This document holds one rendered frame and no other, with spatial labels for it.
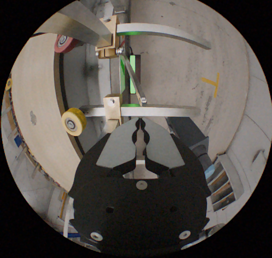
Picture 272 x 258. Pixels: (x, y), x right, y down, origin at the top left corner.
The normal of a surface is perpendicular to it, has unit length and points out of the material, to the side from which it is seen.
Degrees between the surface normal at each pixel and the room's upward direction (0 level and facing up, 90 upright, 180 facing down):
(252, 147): 90
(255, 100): 90
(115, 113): 0
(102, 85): 0
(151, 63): 0
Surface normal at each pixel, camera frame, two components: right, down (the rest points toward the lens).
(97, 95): -0.02, 0.49
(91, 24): 1.00, 0.00
